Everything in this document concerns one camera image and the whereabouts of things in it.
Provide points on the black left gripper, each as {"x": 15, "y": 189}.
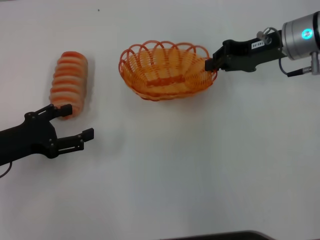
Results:
{"x": 27, "y": 137}

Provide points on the orange woven plastic basket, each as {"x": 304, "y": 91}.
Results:
{"x": 165, "y": 72}

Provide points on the orange striped bread loaf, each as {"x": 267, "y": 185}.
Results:
{"x": 68, "y": 82}

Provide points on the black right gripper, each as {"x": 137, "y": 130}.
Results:
{"x": 242, "y": 56}

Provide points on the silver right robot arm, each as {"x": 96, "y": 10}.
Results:
{"x": 300, "y": 37}

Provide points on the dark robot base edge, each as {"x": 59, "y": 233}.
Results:
{"x": 220, "y": 236}

